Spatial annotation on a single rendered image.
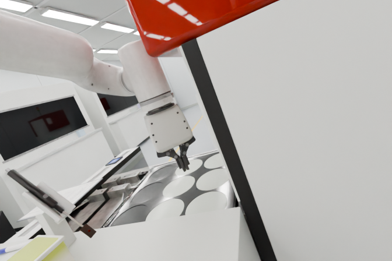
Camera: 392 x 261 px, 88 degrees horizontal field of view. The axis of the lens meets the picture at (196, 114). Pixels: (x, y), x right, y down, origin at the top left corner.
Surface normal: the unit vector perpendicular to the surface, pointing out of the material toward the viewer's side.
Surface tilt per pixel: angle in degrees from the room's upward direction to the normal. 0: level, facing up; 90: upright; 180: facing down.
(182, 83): 90
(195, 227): 0
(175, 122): 91
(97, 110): 90
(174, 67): 90
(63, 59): 121
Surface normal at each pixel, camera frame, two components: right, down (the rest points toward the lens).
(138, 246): -0.36, -0.92
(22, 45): 0.65, 0.29
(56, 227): 0.90, -0.29
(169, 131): 0.26, 0.12
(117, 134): -0.24, 0.27
